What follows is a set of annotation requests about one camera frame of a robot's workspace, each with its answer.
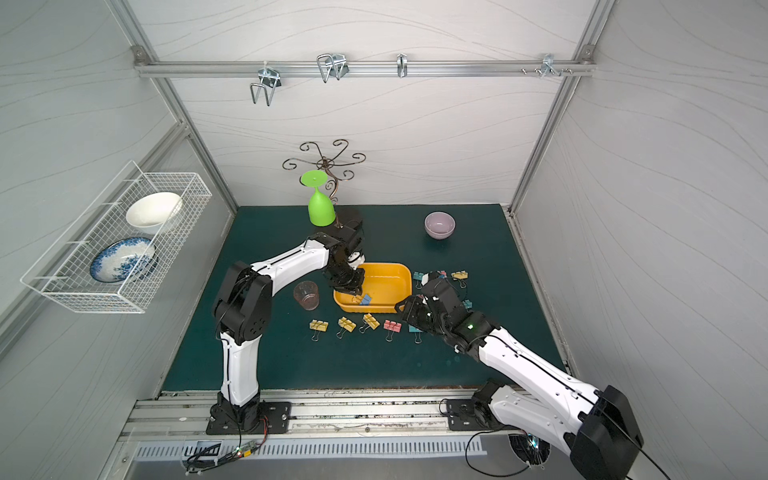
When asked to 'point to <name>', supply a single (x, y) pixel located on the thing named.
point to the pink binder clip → (391, 326)
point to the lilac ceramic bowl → (439, 225)
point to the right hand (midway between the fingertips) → (398, 307)
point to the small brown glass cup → (307, 294)
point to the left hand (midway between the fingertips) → (362, 292)
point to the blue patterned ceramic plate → (124, 259)
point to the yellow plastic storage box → (384, 286)
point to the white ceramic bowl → (152, 212)
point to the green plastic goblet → (321, 209)
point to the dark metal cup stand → (328, 164)
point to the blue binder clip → (366, 300)
